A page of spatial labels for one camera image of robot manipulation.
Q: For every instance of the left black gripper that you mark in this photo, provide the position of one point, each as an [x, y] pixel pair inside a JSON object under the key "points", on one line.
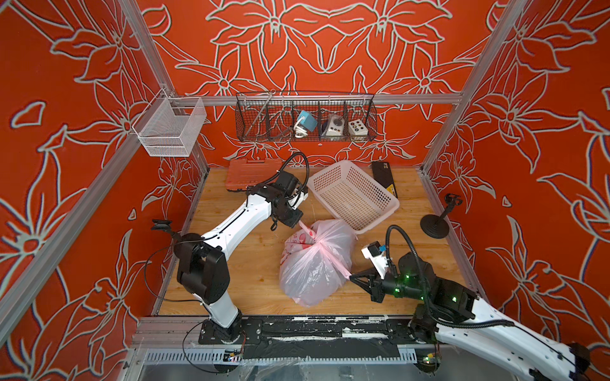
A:
{"points": [[292, 219]]}

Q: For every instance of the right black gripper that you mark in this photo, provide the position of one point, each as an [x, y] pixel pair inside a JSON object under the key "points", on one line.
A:
{"points": [[375, 288]]}

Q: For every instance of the pink plastic bag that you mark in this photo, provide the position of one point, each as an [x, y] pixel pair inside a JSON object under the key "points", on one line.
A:
{"points": [[316, 261]]}

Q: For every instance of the white perforated plastic basket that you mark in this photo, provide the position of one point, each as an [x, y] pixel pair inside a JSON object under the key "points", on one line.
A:
{"points": [[350, 194]]}

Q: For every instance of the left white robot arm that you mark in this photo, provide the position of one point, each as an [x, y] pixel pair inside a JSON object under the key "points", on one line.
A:
{"points": [[203, 259]]}

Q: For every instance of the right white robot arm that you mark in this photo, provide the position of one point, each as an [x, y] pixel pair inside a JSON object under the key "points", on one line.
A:
{"points": [[449, 313]]}

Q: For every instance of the orange plastic tool case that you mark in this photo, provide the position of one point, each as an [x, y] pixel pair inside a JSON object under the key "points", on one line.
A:
{"points": [[244, 173]]}

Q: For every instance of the right black round stand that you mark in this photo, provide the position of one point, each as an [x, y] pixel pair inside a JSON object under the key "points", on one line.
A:
{"points": [[436, 226]]}

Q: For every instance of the black round stand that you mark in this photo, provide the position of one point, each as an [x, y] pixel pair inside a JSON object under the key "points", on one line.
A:
{"points": [[166, 226], [436, 226]]}

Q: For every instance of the white device with knobs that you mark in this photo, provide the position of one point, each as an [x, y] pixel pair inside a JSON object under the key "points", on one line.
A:
{"points": [[333, 127]]}

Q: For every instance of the black box yellow label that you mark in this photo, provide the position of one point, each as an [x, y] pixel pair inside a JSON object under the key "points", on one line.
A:
{"points": [[382, 173]]}

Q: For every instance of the white button box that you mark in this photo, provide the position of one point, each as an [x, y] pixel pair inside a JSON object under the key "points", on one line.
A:
{"points": [[358, 130]]}

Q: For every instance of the left black round stand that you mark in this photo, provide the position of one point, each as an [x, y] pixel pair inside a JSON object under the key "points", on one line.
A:
{"points": [[166, 226]]}

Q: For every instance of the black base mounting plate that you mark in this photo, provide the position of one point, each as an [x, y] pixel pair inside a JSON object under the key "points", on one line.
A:
{"points": [[324, 337]]}

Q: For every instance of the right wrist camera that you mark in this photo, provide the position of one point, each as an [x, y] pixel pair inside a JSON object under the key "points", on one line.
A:
{"points": [[376, 253]]}

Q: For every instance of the teal box with cable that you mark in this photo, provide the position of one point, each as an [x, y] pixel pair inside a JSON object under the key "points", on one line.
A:
{"points": [[304, 125]]}

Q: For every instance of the black wire wall basket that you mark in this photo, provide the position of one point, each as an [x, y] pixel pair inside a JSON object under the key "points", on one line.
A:
{"points": [[268, 116]]}

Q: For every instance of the clear wire wall basket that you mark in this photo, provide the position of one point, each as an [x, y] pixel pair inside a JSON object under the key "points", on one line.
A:
{"points": [[170, 127]]}

